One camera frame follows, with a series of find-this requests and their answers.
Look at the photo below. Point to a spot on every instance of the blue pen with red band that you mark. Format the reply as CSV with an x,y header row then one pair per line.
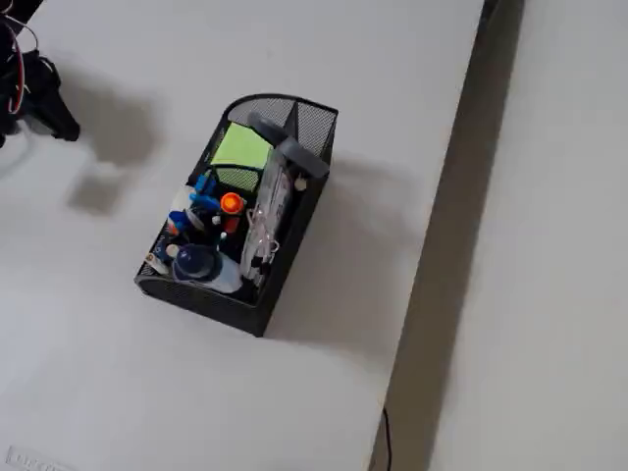
x,y
182,222

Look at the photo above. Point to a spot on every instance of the black mesh desk organizer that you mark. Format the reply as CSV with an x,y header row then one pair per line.
x,y
196,294

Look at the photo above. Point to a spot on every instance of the clear plastic bag of clips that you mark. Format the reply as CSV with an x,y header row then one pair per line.
x,y
267,216

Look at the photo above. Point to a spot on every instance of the orange capped white marker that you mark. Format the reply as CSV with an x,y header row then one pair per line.
x,y
231,202

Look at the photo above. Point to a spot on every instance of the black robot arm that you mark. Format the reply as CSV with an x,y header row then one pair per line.
x,y
9,73

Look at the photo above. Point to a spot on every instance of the green sticky note pad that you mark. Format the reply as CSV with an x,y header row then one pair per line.
x,y
240,144

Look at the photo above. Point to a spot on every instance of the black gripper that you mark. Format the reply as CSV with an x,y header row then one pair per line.
x,y
49,105

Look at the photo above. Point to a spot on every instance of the blue capped white glue bottle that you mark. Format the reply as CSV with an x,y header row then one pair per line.
x,y
196,262

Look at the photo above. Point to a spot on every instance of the dark red object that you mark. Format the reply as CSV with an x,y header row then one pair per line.
x,y
230,225

